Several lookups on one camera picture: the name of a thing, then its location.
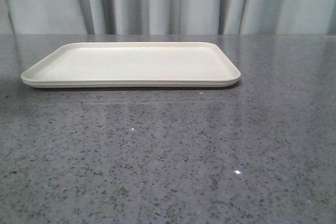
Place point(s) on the cream rectangular plastic tray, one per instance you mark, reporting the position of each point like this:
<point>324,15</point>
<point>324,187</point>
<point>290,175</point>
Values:
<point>133,64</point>

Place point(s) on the grey-white curtain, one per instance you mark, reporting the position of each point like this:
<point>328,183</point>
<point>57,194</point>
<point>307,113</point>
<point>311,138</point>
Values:
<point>163,17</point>

